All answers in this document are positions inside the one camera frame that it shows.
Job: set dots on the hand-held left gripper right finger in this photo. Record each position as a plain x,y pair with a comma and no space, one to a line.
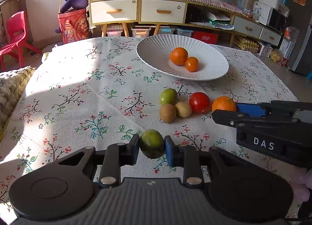
168,152

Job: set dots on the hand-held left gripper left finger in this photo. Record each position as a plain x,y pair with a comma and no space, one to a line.
135,147

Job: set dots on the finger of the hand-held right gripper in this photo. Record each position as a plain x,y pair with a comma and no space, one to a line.
249,109
225,117

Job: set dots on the dimpled orange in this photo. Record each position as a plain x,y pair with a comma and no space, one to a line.
223,104

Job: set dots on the dark green round fruit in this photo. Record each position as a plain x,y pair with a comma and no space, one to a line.
151,143

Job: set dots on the white ribbed plate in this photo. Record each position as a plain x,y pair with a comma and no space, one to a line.
160,54

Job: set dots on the person's right hand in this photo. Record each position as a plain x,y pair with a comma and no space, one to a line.
303,186

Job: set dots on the red tomato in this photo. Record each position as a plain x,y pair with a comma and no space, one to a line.
199,102

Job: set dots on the brown kiwi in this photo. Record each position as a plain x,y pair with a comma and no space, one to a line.
167,113

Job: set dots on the small yellow-brown fruit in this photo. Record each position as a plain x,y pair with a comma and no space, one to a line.
183,109

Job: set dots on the light green round fruit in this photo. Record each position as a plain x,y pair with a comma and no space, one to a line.
168,96

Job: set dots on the yellow bag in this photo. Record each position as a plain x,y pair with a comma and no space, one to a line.
276,55

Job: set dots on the small printed cardboard box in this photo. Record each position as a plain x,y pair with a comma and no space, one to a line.
265,49

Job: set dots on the small orange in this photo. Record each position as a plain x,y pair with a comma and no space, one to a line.
191,64

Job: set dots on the pile of yellow toys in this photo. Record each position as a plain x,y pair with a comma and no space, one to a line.
245,43

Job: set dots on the grey console drawer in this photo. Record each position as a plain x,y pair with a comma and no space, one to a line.
247,27
270,36

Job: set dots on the floral tablecloth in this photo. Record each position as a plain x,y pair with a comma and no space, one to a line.
80,93

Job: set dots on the large orange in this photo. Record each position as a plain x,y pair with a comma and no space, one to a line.
179,55

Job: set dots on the red flat box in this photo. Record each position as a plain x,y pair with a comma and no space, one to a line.
204,37

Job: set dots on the long low console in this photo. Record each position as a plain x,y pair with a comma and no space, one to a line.
243,20

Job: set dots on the grey refrigerator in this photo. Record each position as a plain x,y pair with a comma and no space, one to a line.
299,32

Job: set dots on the green and white papers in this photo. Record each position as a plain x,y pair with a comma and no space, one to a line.
219,20

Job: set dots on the clear storage box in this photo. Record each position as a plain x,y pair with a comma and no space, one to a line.
141,32
184,32
167,30
114,30

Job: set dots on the white microwave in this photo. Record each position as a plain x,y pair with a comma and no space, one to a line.
270,15

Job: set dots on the white cabinet drawer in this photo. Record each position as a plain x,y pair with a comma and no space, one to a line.
163,10
113,10

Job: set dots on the red printed toy bin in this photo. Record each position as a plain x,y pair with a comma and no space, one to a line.
73,26

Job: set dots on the beige knitted cushion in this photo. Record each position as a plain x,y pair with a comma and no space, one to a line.
12,88

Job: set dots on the yellow and white cabinet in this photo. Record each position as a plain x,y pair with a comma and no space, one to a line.
114,8

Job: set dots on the red plastic chair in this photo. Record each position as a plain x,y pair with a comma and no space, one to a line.
15,32

